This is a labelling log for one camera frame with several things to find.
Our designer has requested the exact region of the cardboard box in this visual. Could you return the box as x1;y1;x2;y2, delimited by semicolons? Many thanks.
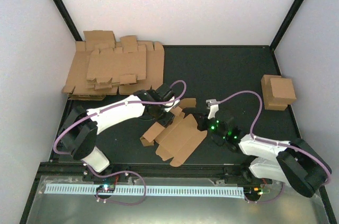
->
140;98;208;167
269;78;297;105
261;75;288;111

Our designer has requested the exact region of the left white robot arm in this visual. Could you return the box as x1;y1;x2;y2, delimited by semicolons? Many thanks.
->
56;84;180;181

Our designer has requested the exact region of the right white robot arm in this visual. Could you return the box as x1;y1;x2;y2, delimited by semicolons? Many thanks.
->
193;113;332;198

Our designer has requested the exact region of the stack of flat cardboard blanks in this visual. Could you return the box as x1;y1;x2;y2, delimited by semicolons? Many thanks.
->
62;30;165;100

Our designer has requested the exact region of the right controller circuit board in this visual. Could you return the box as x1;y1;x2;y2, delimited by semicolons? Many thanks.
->
244;186;269;196

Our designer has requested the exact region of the controller circuit board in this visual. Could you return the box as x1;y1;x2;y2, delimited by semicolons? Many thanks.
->
96;184;115;193
244;186;269;196

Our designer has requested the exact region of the left controller circuit board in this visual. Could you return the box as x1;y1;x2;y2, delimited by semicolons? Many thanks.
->
96;184;115;193

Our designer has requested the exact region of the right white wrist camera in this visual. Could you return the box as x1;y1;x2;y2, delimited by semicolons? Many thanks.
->
206;99;219;120

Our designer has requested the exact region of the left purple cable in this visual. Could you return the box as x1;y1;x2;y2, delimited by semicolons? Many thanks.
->
53;80;186;205

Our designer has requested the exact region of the purple cable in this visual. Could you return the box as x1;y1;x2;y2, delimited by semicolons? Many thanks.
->
53;80;186;205
208;91;332;204

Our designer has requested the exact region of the light blue slotted cable duct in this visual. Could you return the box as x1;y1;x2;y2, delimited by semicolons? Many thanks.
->
44;184;245;199

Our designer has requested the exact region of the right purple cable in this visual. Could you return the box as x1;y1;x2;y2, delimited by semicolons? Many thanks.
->
208;91;332;204

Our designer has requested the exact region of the right black frame post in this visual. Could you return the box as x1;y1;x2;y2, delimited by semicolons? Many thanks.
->
270;0;304;51

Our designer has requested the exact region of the black frame post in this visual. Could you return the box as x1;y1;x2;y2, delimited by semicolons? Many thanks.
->
270;0;304;51
53;0;83;41

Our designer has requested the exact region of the left black frame post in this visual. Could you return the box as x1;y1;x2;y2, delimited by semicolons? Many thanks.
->
53;0;83;41

